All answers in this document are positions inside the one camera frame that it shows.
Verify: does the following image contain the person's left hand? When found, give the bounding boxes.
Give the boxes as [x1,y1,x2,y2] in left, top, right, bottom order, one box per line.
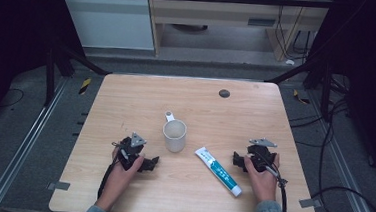
[94,145,146,212]

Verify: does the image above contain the left hand-held gripper cable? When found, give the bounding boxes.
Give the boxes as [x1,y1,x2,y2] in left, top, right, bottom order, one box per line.
[96,158,120,201]

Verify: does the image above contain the white and teal toothpaste tube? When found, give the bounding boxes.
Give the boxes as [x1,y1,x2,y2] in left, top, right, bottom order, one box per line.
[191,146,246,198]

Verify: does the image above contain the black metal stand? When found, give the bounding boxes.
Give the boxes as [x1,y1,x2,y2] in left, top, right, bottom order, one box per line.
[41,39,114,112]
[261,54,336,124]

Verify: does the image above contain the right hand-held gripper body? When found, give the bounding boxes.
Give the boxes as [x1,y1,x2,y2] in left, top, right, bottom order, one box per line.
[243,136,279,175]

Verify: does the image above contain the hand-held gripper cable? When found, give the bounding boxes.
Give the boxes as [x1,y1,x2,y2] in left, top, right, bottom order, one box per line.
[96,158,120,201]
[260,164,292,212]

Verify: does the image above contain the black hanging cables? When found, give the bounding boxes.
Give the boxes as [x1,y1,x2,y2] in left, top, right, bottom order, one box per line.
[272,3,319,64]

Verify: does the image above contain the yellow and black floor tape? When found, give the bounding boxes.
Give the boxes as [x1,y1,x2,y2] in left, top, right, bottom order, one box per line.
[78,76,93,96]
[291,88,312,106]

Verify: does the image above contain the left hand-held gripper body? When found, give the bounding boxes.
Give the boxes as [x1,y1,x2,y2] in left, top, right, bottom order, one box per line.
[109,130,148,173]

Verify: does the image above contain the aluminium floor rail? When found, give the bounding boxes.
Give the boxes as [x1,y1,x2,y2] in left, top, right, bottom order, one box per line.
[298,88,376,212]
[0,72,71,212]

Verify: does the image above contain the white cup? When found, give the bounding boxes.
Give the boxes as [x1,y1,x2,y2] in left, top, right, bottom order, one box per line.
[161,109,190,154]

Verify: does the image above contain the person's right hand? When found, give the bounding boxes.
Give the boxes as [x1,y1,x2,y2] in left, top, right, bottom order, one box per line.
[241,151,281,204]

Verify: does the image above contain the dark curtain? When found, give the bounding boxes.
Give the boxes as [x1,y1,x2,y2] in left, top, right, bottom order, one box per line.
[295,0,376,187]
[0,0,91,143]

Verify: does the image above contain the light wooden desk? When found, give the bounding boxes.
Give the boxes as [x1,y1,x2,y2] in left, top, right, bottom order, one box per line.
[141,0,333,70]

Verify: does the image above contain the thin black floor cable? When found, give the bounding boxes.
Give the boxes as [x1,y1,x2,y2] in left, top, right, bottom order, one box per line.
[0,87,25,111]

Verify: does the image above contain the white cabinet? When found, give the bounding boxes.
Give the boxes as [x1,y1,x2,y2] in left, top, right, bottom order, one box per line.
[51,0,159,54]

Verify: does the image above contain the black looped floor cable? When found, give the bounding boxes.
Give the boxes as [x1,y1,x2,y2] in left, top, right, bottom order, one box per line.
[308,91,376,212]

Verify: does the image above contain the right hand-held gripper cable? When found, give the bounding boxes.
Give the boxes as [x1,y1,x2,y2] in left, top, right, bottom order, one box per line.
[260,164,292,212]

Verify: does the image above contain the grey metal table bracket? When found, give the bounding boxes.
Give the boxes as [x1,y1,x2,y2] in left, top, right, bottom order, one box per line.
[297,196,324,211]
[47,179,71,193]

